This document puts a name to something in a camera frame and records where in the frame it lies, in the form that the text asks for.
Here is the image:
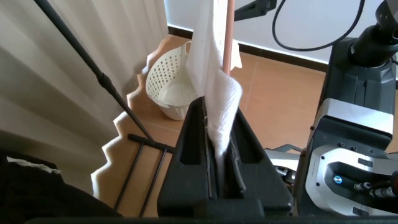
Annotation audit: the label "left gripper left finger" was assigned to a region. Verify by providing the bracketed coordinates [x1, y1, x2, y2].
[157, 96, 220, 218]

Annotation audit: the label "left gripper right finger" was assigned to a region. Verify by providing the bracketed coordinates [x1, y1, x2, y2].
[223, 107, 294, 218]

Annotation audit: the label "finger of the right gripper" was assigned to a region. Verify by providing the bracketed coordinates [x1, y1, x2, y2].
[233, 0, 278, 22]

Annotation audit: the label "pink clothes hanger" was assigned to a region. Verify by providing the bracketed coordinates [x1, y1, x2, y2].
[222, 0, 236, 75]

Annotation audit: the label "white garment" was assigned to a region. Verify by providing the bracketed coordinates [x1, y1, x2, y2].
[185, 0, 243, 187]

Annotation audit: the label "black shorts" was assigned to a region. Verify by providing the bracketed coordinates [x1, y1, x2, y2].
[0, 149, 122, 218]

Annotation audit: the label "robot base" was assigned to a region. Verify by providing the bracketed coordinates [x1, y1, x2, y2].
[264, 37, 398, 218]

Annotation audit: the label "white laundry basket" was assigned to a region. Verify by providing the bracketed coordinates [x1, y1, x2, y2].
[145, 40, 200, 121]

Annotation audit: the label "black clothes rack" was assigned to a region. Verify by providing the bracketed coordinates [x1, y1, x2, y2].
[32, 0, 177, 218]

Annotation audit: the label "beige curtain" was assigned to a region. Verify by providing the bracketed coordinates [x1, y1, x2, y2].
[0, 0, 169, 194]

